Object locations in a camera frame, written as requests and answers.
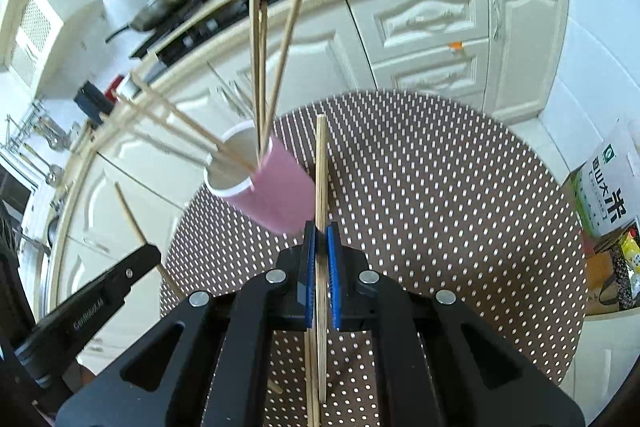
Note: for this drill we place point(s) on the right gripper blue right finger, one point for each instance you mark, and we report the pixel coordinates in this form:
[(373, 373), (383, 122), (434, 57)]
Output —
[(436, 362)]

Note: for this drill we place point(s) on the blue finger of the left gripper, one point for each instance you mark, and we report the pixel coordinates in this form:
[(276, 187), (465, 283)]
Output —
[(125, 264)]

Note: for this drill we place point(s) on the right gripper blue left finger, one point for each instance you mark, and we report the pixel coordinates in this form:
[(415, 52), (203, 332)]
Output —
[(206, 362)]

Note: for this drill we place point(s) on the brown polka dot tablecloth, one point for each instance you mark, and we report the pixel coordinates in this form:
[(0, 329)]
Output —
[(438, 196)]

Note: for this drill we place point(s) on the cardboard box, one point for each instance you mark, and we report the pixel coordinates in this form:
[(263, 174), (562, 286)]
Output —
[(611, 285)]

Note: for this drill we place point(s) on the pink cylindrical utensil cup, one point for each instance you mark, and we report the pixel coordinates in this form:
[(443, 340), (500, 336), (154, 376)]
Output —
[(278, 194)]

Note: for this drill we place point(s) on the dark blue knife block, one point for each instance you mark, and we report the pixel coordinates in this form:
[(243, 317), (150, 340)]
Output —
[(93, 102)]

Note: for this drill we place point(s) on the red small container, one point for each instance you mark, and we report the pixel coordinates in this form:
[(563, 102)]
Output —
[(113, 87)]

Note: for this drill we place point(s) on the white mug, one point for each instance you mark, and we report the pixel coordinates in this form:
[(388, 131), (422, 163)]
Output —
[(130, 86)]

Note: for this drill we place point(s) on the white rice bag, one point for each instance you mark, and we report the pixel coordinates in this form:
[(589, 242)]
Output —
[(606, 186)]

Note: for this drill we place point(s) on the black wok with lid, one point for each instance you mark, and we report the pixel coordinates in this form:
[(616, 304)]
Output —
[(150, 16)]

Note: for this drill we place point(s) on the black induction cooker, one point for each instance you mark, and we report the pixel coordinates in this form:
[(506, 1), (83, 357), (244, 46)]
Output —
[(170, 24)]

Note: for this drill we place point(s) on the wall utensil rack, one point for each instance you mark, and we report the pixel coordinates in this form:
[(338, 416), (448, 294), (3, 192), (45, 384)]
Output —
[(28, 127)]

